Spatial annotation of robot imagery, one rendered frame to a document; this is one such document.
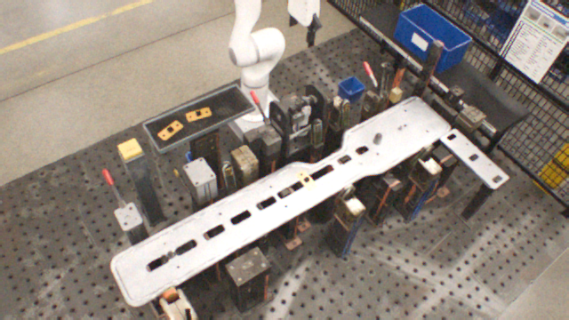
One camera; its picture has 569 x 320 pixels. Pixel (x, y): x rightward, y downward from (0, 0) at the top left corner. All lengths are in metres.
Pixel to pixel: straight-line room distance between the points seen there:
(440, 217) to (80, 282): 1.47
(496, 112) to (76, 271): 1.80
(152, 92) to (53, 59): 0.89
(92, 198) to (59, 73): 1.85
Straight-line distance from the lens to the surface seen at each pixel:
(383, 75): 1.74
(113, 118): 3.22
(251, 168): 1.52
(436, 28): 2.21
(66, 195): 2.04
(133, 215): 1.47
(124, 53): 3.69
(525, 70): 2.04
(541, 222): 2.20
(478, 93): 2.05
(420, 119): 1.87
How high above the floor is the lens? 2.31
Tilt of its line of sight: 53 degrees down
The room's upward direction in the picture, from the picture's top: 6 degrees clockwise
